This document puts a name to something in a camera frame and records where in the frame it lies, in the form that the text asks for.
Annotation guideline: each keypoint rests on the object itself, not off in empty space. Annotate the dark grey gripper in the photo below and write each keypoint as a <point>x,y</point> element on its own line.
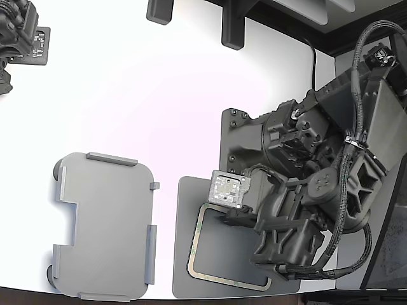
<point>286,228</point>

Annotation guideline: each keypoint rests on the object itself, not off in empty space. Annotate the thin rectangular adhesive frame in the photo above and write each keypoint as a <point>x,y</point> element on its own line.
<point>193,251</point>

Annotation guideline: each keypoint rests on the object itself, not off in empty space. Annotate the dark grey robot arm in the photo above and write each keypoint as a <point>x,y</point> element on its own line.
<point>327,95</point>

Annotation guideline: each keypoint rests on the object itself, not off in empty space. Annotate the grey raised holder plate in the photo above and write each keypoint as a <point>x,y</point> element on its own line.
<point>108,222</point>

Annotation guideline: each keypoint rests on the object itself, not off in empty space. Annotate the dark grey flat mat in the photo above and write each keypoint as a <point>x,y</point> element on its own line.
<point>222,254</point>

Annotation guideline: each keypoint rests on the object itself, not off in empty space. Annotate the black-edged speckled panel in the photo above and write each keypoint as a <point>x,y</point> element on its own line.
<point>391,238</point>

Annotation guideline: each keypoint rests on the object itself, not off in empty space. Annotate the light grey panel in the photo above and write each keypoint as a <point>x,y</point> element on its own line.
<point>302,9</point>
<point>343,4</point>

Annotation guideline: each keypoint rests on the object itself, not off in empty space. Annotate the silver wrist camera board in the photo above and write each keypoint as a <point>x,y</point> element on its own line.
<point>227,189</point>

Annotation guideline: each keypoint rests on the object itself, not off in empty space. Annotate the dark grey robot base plate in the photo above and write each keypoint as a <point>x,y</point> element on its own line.
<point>229,143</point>

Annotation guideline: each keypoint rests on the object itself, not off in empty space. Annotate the dark grey bracket post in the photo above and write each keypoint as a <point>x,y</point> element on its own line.
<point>233,28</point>

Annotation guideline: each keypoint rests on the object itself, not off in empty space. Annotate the grey bracket block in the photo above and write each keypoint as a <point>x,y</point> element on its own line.
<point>159,11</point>

